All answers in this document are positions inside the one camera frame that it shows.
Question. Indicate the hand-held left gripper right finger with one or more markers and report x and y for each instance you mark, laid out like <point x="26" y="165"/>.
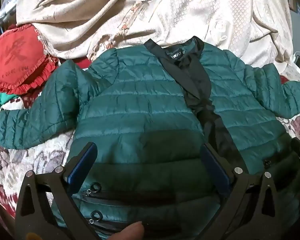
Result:
<point x="215" y="170"/>

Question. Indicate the bright green cloth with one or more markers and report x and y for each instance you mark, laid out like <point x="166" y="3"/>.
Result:
<point x="0" y="100"/>

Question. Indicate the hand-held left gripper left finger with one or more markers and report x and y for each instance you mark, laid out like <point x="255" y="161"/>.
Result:
<point x="81" y="167"/>

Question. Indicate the person's left hand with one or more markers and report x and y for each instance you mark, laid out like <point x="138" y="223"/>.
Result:
<point x="127" y="231"/>

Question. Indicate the red heart-shaped frilled pillow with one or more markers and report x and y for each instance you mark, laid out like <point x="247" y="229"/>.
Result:
<point x="17" y="55"/>

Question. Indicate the beige satin blanket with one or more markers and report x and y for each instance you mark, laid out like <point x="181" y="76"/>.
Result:
<point x="90" y="10"/>

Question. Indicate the floral red white blanket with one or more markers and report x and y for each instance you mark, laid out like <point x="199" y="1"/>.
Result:
<point x="27" y="155"/>

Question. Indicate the green puffer jacket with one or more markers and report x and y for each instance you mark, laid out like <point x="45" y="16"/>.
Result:
<point x="140" y="100"/>

